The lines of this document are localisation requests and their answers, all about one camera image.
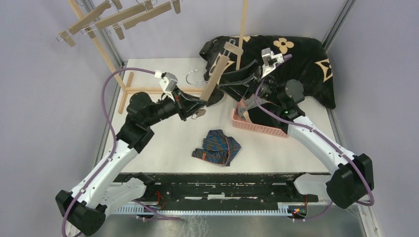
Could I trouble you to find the black floral blanket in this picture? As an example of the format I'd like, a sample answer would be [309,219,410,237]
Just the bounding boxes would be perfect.
[199,35,336,110]

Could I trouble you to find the wooden clothes rack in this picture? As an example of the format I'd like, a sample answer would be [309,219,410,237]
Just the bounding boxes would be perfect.
[68,0,244,114]

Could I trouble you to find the black underwear beige waistband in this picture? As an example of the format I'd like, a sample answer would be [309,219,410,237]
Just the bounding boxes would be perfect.
[248,103,282,128]

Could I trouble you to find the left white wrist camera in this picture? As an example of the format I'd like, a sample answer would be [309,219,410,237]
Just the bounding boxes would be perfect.
[154,70,178,101]

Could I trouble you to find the aluminium frame rail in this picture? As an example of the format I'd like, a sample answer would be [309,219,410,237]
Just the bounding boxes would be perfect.
[322,0,357,51]

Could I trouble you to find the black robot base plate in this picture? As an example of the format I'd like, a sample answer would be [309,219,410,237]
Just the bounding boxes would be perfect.
[138,173,319,215]

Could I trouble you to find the grey striped underwear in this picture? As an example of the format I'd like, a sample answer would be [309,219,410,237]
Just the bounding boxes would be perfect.
[236,95,264,120]

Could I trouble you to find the empty beige clip hanger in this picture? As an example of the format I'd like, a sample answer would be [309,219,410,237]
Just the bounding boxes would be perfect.
[56,0,122,47]

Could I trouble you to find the beige clip hanger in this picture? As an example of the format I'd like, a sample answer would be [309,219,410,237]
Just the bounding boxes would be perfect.
[108,0,182,35]
[56,0,122,47]
[199,39,243,105]
[81,0,154,40]

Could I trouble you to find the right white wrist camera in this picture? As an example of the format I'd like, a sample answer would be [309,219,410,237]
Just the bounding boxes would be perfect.
[261,48,285,78]

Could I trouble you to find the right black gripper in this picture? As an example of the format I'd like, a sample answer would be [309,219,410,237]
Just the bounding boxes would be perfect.
[217,59,284,108]

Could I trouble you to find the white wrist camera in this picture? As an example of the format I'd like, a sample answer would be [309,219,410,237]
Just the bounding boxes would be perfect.
[154,70,178,101]
[261,48,285,78]

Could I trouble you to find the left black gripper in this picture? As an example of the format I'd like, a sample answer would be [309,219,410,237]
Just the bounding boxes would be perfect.
[144,85,207,127]

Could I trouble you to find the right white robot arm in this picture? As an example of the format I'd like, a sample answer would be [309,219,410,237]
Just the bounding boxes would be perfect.
[217,62,375,208]

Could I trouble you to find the navy striped boxer shorts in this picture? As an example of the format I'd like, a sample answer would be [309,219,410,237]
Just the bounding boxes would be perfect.
[191,129,242,166]

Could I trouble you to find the pink plastic basket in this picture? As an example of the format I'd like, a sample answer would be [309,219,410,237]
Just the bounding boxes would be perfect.
[231,100,289,138]

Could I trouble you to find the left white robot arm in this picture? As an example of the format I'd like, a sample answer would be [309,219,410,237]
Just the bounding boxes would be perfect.
[55,88,206,237]

